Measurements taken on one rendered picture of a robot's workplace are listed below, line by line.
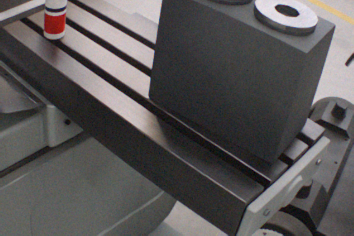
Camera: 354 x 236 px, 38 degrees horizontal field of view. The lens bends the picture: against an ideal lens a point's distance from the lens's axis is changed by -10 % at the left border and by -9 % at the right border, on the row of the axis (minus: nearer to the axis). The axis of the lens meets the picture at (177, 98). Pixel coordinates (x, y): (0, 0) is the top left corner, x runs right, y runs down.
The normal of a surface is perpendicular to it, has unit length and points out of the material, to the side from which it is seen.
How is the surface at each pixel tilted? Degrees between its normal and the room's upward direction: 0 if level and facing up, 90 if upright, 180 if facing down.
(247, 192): 0
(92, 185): 90
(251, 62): 90
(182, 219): 0
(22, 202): 90
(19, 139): 90
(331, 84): 0
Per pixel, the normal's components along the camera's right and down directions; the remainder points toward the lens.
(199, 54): -0.57, 0.43
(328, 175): 0.14, -0.79
